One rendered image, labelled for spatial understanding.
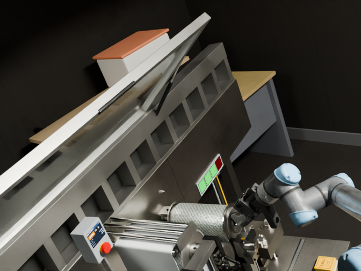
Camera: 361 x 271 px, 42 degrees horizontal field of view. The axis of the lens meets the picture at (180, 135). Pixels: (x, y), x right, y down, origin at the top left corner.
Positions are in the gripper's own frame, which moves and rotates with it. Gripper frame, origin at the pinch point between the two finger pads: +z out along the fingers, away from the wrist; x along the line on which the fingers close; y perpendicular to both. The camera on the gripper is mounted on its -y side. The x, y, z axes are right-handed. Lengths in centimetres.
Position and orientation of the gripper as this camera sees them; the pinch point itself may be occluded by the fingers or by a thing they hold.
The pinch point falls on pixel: (240, 224)
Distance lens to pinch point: 177.6
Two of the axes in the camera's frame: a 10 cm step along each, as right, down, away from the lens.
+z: -4.1, 5.7, 7.1
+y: -7.8, -6.2, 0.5
